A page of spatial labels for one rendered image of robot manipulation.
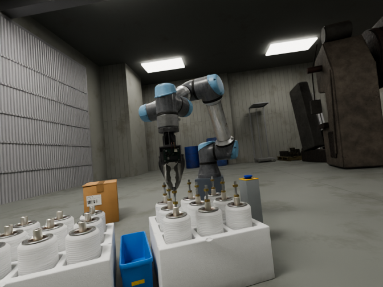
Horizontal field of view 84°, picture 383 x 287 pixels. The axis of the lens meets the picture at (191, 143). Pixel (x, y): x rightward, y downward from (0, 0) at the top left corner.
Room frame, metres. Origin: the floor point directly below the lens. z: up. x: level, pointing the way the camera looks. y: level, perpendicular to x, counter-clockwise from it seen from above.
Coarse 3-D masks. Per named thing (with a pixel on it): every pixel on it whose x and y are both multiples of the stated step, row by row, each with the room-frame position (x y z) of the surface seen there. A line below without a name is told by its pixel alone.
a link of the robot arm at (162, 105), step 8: (160, 88) 0.70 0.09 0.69; (168, 88) 0.70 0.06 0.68; (160, 96) 0.69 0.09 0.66; (168, 96) 0.70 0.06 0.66; (176, 96) 0.72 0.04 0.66; (160, 104) 0.70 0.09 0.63; (168, 104) 0.69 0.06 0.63; (176, 104) 0.72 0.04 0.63; (160, 112) 0.70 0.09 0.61; (168, 112) 0.69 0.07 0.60; (176, 112) 0.71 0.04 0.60
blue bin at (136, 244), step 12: (120, 240) 0.92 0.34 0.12; (132, 240) 0.99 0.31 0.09; (144, 240) 0.99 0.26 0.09; (120, 252) 0.80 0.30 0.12; (132, 252) 0.99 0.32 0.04; (144, 252) 1.00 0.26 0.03; (120, 264) 0.71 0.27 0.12; (132, 264) 0.71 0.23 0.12; (144, 264) 0.72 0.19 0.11; (132, 276) 0.72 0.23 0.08; (144, 276) 0.73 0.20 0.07
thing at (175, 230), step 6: (186, 216) 0.72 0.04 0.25; (168, 222) 0.70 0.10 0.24; (174, 222) 0.70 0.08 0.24; (180, 222) 0.70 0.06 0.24; (186, 222) 0.71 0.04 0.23; (168, 228) 0.71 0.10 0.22; (174, 228) 0.70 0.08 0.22; (180, 228) 0.70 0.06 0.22; (186, 228) 0.71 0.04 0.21; (168, 234) 0.71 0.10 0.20; (174, 234) 0.70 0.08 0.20; (180, 234) 0.70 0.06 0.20; (186, 234) 0.71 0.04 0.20; (168, 240) 0.71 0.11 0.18; (174, 240) 0.70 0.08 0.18; (180, 240) 0.70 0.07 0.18; (186, 240) 0.71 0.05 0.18
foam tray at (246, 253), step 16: (224, 224) 0.82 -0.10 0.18; (256, 224) 0.79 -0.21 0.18; (160, 240) 0.72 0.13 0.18; (192, 240) 0.70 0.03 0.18; (208, 240) 0.70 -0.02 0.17; (224, 240) 0.71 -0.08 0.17; (240, 240) 0.73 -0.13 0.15; (256, 240) 0.74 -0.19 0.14; (160, 256) 0.65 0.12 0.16; (176, 256) 0.66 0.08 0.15; (192, 256) 0.68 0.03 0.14; (208, 256) 0.69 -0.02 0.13; (224, 256) 0.71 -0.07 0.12; (240, 256) 0.72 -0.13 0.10; (256, 256) 0.74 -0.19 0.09; (160, 272) 0.66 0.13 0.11; (176, 272) 0.66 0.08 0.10; (192, 272) 0.68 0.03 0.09; (208, 272) 0.69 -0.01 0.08; (224, 272) 0.71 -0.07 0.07; (240, 272) 0.72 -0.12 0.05; (256, 272) 0.74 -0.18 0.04; (272, 272) 0.76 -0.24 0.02
